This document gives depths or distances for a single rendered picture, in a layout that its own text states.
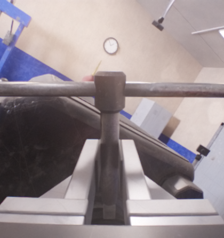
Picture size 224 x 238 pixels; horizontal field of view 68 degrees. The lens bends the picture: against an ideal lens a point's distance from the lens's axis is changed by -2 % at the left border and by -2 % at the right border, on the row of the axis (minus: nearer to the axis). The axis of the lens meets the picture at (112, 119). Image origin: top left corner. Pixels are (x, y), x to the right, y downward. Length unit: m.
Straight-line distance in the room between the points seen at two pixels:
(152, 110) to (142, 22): 1.89
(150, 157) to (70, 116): 0.20
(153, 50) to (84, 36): 1.58
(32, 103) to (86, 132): 0.10
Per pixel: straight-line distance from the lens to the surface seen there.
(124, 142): 0.15
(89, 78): 0.75
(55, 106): 0.30
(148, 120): 3.79
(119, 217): 0.38
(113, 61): 3.82
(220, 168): 3.64
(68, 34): 3.65
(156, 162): 0.42
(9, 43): 3.11
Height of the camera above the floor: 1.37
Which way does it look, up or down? 5 degrees down
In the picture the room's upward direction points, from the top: 31 degrees clockwise
